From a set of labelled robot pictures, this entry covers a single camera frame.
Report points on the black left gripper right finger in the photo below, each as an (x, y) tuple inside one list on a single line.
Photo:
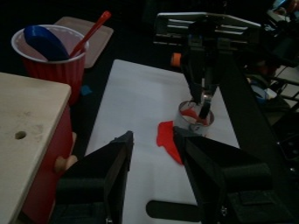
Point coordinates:
[(230, 180)]

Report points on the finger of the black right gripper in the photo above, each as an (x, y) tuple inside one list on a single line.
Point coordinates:
[(196, 93), (207, 102)]

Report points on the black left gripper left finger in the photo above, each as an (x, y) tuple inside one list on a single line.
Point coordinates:
[(98, 180)]

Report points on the round metal dough cutter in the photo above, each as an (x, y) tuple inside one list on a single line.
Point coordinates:
[(187, 122)]

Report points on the round wooden drawer knob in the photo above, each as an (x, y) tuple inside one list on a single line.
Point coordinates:
[(74, 139), (64, 164)]

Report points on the small orange object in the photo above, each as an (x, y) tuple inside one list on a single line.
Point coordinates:
[(175, 59)]

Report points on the white plastic cutting board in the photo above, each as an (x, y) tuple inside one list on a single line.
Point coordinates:
[(136, 102)]

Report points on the wooden chest with red front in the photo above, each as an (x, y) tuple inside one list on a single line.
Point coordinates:
[(27, 125)]

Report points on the pale pink plastic tray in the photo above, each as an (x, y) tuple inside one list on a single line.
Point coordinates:
[(98, 38)]

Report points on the blue tape piece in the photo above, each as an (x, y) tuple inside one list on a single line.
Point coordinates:
[(86, 90)]

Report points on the red plastic stick utensil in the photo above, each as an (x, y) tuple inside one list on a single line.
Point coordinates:
[(91, 32)]

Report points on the red ribbed plastic cup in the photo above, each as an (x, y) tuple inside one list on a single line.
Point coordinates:
[(53, 73)]

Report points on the blue plastic spoon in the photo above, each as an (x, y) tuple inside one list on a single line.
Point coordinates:
[(44, 43)]

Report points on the black metal chair frame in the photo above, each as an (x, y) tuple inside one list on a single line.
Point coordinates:
[(286, 87)]

